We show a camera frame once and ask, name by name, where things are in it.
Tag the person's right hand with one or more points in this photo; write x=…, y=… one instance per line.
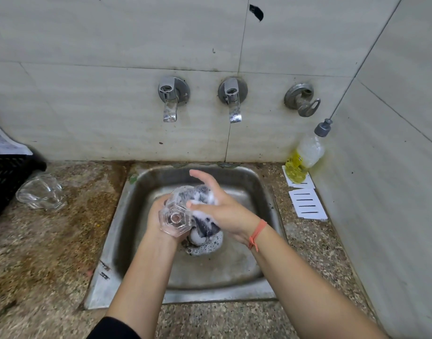
x=230, y=211

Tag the person's left hand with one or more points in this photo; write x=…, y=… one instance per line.
x=156, y=229

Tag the clear glass cup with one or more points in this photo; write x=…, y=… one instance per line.
x=40, y=192
x=175, y=217

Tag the dark speckled sponge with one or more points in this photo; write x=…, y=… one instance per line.
x=209, y=227

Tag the yellow dish soap bottle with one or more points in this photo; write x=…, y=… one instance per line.
x=295, y=169

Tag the black dish rack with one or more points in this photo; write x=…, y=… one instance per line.
x=7, y=183

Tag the person's right forearm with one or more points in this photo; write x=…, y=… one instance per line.
x=307, y=289

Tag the person's left forearm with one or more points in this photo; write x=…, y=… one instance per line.
x=141, y=285

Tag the stainless steel sink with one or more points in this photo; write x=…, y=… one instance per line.
x=258, y=197

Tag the orange wrist thread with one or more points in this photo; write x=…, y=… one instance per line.
x=257, y=234

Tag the metal sink drain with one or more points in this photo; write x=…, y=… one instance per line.
x=203, y=243

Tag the white drip tray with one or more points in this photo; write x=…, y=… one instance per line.
x=4, y=144

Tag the black tape piece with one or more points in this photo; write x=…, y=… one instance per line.
x=256, y=12

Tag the chrome wall tap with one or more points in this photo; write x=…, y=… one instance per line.
x=233, y=91
x=173, y=89

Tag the grey wall valve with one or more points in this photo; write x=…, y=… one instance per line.
x=298, y=96

